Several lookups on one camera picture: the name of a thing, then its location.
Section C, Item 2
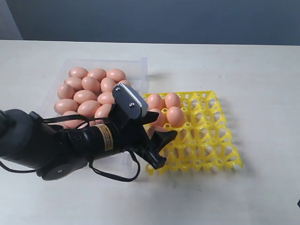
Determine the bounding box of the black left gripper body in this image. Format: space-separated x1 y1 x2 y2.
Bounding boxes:
90 104 166 169

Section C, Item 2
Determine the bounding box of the brown egg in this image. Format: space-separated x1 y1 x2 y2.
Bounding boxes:
149 108 166 127
54 98 78 115
61 111 82 129
94 104 112 124
64 77 83 91
73 90 96 104
146 93 164 110
165 92 181 109
82 76 100 93
57 83 75 99
88 68 106 82
77 100 101 118
97 92 115 105
166 106 185 128
68 67 88 79
106 68 126 83
147 126 166 141
120 80 131 87
100 77 116 93

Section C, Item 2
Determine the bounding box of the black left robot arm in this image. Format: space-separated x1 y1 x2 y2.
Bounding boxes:
0 105 177 181

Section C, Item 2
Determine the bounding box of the clear plastic bin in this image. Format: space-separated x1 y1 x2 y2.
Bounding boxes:
31 63 150 182

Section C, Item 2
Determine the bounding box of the yellow plastic egg tray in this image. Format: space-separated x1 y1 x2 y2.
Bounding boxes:
146 91 243 175

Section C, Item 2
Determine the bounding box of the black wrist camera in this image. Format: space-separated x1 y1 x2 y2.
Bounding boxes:
112 83 148 120

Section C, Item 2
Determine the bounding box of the black cable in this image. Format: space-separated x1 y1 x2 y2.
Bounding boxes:
0 114 141 182

